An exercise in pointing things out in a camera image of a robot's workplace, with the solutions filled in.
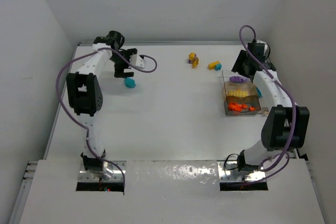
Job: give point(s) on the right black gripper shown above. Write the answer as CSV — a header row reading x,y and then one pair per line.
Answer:
x,y
240,61

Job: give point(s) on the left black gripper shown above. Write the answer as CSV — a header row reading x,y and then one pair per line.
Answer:
x,y
122,66

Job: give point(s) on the teal and purple lego cluster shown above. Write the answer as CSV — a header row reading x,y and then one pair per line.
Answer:
x,y
129,83

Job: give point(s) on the yellow lego plate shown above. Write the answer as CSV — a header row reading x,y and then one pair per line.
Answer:
x,y
238,93

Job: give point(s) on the teal lego brick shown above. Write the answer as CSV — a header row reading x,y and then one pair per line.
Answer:
x,y
259,93

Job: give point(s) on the large orange curved lego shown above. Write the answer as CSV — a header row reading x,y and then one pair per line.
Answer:
x,y
233,106

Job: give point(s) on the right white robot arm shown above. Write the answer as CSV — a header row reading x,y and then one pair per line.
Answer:
x,y
286,125

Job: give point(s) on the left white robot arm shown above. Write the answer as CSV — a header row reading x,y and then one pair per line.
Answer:
x,y
85,96

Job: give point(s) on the yellow and teal lego block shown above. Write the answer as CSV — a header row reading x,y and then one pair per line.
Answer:
x,y
215,66

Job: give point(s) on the amber tinted plastic container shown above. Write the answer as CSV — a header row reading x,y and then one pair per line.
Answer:
x,y
250,87

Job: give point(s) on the grey clear plastic container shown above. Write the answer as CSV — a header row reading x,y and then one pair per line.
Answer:
x,y
249,102

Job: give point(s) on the tall clear side container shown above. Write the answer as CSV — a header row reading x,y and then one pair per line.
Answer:
x,y
263,106

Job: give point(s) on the yellow purple striped lego figure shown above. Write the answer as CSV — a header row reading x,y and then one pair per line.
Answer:
x,y
193,60

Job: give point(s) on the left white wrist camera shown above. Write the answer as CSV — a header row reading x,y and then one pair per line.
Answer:
x,y
137,61

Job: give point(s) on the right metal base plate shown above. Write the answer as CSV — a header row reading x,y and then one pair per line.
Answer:
x,y
231,175

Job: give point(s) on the metal base plate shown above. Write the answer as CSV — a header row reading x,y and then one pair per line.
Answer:
x,y
231,175
110,174

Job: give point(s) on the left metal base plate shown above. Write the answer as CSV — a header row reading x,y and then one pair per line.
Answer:
x,y
110,174

